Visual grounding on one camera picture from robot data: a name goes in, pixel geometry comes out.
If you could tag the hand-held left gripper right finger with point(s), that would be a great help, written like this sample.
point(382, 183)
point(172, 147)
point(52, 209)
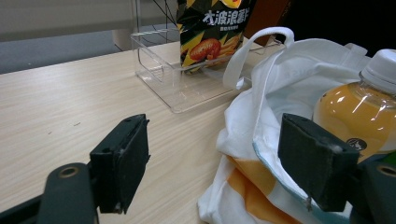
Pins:
point(314, 161)

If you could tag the black curtain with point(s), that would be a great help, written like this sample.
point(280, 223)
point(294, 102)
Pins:
point(342, 21)

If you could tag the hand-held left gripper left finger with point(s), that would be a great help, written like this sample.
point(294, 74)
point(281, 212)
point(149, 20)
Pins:
point(121, 161)

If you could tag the white green orange tote bag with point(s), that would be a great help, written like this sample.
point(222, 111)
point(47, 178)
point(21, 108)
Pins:
point(280, 102)

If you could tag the yellow black chip bag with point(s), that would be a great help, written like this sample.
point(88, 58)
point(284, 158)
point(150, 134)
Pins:
point(211, 34)

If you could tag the orange drink bottle white cap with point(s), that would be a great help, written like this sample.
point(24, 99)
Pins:
point(355, 115)

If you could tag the clear plastic box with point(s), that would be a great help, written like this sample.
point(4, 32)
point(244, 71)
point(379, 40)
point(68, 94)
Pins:
point(174, 84)

